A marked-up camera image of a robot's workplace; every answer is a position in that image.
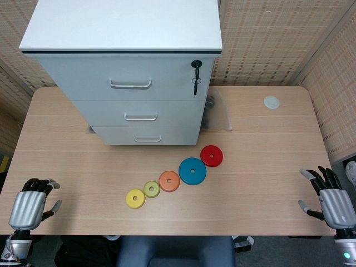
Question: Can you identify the green disc with hole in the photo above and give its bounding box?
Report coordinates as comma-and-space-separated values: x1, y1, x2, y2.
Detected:
143, 180, 161, 199

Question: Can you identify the red disc with hole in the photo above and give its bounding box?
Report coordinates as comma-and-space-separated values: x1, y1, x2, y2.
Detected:
200, 145, 225, 168

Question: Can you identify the clear bag of hardware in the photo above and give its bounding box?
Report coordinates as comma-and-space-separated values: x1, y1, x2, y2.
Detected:
202, 90, 233, 131

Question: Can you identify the short silver drawer handle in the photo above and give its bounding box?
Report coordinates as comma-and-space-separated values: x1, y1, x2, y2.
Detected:
134, 135, 162, 144

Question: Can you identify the white grey table bracket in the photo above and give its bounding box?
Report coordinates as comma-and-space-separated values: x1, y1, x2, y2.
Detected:
233, 235, 255, 254

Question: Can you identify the medium silver drawer handle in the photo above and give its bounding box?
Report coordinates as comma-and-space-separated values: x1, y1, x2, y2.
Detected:
124, 112, 158, 122

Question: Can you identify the small white drawer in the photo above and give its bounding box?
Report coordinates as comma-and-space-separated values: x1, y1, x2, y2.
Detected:
91, 126, 201, 146

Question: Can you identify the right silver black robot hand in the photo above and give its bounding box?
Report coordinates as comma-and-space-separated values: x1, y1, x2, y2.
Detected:
298, 166, 353, 230

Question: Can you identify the black key in lock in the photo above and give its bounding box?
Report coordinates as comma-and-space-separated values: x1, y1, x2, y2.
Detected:
190, 60, 204, 81

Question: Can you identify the medium white drawer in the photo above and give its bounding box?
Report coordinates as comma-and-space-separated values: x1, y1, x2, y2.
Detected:
71, 99, 208, 128

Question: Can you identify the grey round cable cap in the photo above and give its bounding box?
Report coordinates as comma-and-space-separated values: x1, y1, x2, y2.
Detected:
263, 96, 280, 110

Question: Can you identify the orange disc with hole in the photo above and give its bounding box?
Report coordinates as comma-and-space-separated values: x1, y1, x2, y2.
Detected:
158, 170, 181, 193

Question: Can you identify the long silver drawer handle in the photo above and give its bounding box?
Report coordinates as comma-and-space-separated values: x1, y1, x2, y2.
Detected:
108, 78, 152, 90

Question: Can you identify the blue padded seat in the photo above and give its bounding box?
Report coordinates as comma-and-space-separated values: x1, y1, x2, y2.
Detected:
116, 235, 236, 267

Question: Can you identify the white shoe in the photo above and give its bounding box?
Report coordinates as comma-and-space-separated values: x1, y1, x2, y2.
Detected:
345, 161, 356, 193

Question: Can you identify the black key on ring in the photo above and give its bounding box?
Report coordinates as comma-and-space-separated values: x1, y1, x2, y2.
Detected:
191, 77, 202, 98

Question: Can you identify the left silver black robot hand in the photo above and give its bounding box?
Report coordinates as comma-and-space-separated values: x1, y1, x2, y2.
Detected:
8, 177, 62, 231

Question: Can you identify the large white lockable drawer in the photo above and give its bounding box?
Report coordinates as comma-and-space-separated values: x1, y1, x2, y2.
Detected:
37, 57, 215, 102

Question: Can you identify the large blue disc with hole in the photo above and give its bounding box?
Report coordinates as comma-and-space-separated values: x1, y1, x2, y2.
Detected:
178, 157, 207, 186

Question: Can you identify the white three-drawer cabinet body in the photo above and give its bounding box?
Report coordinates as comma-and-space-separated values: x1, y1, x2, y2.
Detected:
19, 0, 224, 147

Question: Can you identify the yellow disc with hole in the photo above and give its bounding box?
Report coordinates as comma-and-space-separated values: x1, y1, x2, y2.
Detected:
125, 188, 146, 209

